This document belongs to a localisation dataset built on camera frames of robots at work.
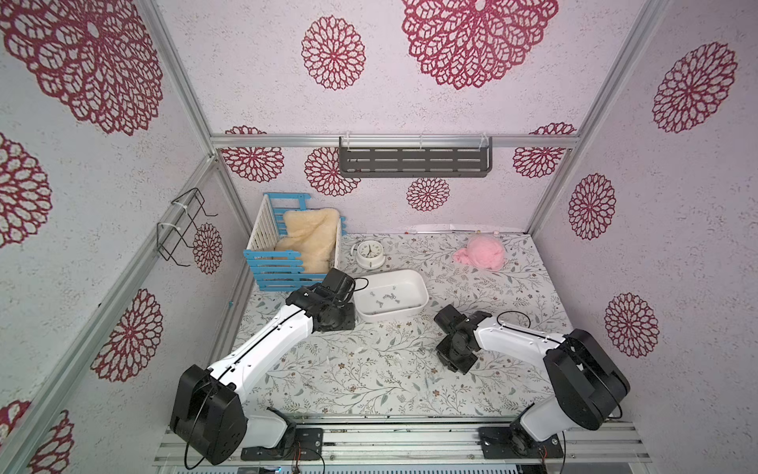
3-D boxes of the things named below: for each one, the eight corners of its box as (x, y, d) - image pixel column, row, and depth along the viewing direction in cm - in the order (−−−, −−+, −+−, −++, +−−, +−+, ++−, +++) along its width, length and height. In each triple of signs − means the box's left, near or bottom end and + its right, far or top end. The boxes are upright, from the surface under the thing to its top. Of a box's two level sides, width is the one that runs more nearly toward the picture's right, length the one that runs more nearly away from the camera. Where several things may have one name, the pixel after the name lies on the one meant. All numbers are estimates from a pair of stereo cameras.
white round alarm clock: (361, 274, 111) (361, 266, 107) (351, 252, 118) (351, 244, 114) (388, 265, 114) (389, 257, 110) (377, 245, 120) (377, 236, 117)
